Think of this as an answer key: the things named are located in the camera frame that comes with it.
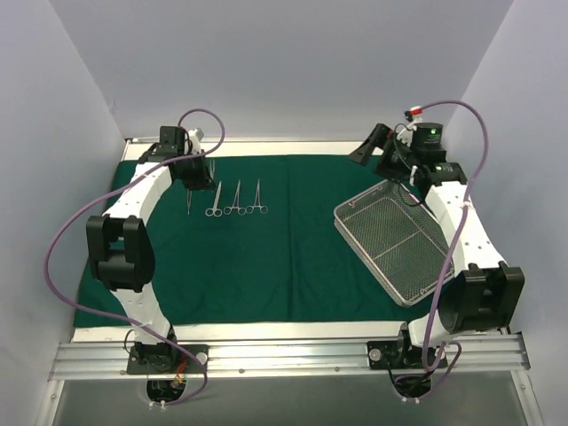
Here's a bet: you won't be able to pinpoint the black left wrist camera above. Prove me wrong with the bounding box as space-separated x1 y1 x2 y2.
159 126 204 152

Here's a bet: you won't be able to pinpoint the aluminium front frame rail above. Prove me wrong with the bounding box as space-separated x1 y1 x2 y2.
50 335 530 381

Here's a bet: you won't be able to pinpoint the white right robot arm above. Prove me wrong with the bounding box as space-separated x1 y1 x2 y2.
349 122 525 367

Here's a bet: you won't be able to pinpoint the steel surgical forceps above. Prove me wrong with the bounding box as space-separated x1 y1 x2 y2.
223 180 246 216
245 180 268 215

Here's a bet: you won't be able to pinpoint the steel surgical scissors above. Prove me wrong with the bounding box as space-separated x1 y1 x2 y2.
205 182 223 217

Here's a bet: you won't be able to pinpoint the metal wire mesh tray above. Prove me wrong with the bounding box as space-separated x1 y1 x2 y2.
334 179 448 307

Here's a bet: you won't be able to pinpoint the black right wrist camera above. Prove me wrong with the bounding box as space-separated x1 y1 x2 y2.
405 106 446 163

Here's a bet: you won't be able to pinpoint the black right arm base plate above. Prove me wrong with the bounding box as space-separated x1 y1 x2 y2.
366 340 423 370

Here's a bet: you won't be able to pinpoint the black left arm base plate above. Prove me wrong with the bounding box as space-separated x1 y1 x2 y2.
126 343 209 375

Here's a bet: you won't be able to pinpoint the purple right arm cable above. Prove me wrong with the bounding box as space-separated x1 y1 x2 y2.
388 99 491 397

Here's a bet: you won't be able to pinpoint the dark green surgical cloth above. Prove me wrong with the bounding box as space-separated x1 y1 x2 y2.
74 153 503 329

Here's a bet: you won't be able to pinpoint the steel surgical tweezers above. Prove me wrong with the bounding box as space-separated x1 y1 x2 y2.
186 190 192 216

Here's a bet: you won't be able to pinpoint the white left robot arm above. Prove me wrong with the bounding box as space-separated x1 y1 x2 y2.
86 155 214 372

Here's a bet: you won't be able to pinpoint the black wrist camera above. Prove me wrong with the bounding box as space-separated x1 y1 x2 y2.
405 106 446 163
159 126 204 152

